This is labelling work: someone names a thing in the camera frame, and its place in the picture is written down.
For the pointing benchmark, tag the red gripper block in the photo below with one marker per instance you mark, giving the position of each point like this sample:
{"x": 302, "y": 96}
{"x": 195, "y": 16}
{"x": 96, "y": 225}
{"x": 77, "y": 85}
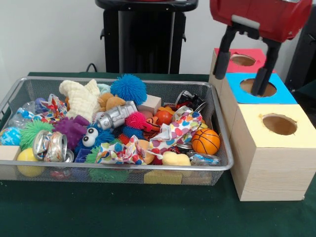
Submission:
{"x": 271, "y": 12}

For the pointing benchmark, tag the wooden box with three holes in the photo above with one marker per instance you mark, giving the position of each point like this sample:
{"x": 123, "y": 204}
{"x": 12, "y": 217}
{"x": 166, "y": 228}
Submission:
{"x": 276, "y": 172}

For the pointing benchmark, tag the black upright panel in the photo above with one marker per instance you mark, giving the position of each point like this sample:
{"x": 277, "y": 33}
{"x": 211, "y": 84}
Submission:
{"x": 304, "y": 59}

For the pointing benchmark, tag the dark green side tablecloth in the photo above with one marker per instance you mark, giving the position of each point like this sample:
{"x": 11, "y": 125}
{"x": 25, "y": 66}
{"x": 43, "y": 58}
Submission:
{"x": 308, "y": 98}

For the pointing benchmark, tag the orange toy basketball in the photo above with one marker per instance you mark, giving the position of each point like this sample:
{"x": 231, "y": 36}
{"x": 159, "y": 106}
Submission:
{"x": 206, "y": 143}

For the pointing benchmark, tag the blue spiky rubber ball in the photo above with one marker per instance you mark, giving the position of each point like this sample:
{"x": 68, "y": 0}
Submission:
{"x": 128, "y": 90}

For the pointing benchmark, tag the silver toy robot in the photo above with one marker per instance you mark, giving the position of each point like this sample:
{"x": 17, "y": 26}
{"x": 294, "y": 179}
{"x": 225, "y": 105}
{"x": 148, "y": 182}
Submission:
{"x": 114, "y": 116}

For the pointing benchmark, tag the cream waffle cloth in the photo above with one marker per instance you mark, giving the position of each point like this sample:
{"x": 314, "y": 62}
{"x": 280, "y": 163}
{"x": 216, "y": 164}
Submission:
{"x": 79, "y": 98}

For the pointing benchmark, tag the purple knobby rubber ball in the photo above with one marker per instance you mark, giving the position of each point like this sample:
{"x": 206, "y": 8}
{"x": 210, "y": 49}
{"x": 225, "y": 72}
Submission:
{"x": 71, "y": 129}

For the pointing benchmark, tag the crushed silver drink can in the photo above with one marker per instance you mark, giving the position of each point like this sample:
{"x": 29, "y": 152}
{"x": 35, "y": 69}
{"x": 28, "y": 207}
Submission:
{"x": 50, "y": 146}

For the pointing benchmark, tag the green spiky rubber ball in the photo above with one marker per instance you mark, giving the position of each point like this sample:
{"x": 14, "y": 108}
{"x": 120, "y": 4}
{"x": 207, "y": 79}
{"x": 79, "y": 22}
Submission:
{"x": 32, "y": 133}

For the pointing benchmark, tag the yellow ball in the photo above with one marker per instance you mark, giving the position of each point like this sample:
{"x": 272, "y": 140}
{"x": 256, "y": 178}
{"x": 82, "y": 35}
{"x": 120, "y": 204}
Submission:
{"x": 24, "y": 155}

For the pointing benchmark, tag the blue globe ball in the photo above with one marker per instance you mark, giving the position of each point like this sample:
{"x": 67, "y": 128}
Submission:
{"x": 10, "y": 136}

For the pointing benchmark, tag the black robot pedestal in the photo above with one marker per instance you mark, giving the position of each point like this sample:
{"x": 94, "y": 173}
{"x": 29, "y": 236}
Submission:
{"x": 148, "y": 37}

